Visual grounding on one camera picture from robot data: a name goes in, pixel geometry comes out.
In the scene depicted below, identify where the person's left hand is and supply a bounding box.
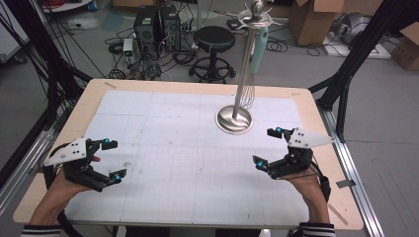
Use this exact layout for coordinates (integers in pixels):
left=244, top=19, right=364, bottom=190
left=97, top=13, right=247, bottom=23
left=29, top=155, right=102, bottom=227

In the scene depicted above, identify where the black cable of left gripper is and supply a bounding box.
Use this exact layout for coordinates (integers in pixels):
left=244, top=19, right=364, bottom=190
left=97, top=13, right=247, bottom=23
left=56, top=209, right=85, bottom=237

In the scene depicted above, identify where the small white electronics box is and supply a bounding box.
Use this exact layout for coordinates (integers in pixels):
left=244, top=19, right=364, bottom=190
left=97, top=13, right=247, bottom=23
left=122, top=38, right=134, bottom=57

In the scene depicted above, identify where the black metal frame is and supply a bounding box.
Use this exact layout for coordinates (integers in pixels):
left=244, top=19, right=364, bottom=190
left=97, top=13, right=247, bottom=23
left=308, top=0, right=419, bottom=143
left=0, top=0, right=94, bottom=191

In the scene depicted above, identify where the aluminium rail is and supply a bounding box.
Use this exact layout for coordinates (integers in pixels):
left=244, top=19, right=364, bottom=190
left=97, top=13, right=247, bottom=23
left=316, top=107, right=385, bottom=237
left=0, top=128, right=56, bottom=216

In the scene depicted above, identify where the person's right hand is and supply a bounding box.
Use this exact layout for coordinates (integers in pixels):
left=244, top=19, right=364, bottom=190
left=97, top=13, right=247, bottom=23
left=281, top=169, right=331, bottom=225

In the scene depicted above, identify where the grey tape strip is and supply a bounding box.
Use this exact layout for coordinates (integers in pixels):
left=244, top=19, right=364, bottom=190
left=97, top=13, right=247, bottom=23
left=335, top=179, right=357, bottom=190

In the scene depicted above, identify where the clear plastic bag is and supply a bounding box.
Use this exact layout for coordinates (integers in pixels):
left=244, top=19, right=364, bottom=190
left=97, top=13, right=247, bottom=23
left=66, top=17, right=101, bottom=32

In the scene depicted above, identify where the small cardboard box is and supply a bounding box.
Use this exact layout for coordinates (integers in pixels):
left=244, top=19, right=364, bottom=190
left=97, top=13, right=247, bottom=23
left=390, top=21, right=419, bottom=72

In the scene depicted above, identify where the whisk with mint green handle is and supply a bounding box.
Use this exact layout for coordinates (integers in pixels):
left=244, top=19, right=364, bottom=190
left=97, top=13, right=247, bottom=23
left=237, top=25, right=270, bottom=111

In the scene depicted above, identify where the coiled black cable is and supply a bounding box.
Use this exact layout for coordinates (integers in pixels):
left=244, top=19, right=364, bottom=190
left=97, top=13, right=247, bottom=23
left=265, top=39, right=290, bottom=53

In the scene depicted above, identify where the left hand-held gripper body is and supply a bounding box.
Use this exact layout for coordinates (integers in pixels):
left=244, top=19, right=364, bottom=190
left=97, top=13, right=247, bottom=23
left=42, top=136, right=112, bottom=194

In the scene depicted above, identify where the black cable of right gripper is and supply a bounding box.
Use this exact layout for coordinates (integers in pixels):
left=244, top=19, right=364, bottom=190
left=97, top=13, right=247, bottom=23
left=309, top=159, right=332, bottom=203

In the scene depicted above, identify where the grey round appliance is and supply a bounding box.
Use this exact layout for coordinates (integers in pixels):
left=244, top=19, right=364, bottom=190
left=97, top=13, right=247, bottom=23
left=331, top=12, right=373, bottom=46

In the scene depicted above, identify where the black computer tower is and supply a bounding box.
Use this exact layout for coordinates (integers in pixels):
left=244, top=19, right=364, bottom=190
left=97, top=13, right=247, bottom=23
left=159, top=3, right=183, bottom=52
left=132, top=4, right=160, bottom=46

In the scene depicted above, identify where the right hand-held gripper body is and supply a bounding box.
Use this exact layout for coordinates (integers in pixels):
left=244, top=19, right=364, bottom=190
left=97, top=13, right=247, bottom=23
left=269, top=126, right=336, bottom=181

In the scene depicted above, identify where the steel utensil stand with hooks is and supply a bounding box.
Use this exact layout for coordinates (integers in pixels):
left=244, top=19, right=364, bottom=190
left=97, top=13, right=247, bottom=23
left=214, top=0, right=285, bottom=135

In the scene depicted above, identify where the large open cardboard box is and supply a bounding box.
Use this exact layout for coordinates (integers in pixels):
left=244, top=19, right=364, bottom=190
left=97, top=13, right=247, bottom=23
left=288, top=0, right=348, bottom=47

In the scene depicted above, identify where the tangle of black cables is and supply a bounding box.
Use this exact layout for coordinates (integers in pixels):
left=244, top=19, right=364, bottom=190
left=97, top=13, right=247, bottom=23
left=104, top=28, right=199, bottom=82

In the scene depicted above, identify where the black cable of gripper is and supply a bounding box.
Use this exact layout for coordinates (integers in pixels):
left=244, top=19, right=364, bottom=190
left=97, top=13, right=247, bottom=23
left=309, top=159, right=332, bottom=203
left=56, top=209, right=85, bottom=237

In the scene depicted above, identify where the black round stool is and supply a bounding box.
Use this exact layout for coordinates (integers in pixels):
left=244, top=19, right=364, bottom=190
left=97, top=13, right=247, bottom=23
left=188, top=25, right=237, bottom=85

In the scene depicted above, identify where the white grid mat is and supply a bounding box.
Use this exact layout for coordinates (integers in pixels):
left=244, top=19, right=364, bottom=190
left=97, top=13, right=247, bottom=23
left=63, top=89, right=311, bottom=229

